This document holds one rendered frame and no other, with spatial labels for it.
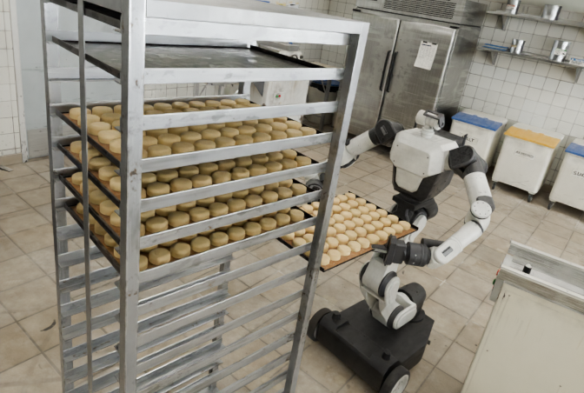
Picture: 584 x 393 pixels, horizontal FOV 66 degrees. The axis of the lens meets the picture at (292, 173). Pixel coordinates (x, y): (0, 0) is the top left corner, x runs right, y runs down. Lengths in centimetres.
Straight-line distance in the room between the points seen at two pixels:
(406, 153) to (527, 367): 108
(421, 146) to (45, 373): 208
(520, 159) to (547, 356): 373
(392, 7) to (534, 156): 243
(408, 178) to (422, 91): 368
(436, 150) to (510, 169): 382
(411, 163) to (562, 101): 433
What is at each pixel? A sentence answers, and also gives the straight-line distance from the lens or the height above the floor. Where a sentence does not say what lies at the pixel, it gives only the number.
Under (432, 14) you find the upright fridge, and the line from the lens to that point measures 584.
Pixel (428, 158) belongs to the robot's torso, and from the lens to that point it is 210.
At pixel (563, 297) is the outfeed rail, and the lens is 223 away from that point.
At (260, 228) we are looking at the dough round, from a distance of 129.
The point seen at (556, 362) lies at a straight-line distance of 237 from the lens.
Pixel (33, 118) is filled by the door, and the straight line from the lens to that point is 491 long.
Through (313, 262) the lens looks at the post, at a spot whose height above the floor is 110.
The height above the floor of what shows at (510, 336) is 60.
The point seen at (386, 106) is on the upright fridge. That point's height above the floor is 66.
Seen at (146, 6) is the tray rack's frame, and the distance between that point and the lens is 85.
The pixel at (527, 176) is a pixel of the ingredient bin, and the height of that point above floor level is 30.
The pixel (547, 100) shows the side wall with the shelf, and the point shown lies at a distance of 636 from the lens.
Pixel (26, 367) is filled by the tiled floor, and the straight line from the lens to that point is 272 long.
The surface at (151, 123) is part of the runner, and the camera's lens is 93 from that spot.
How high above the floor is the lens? 187
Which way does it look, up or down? 22 degrees down
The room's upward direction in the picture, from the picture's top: 9 degrees clockwise
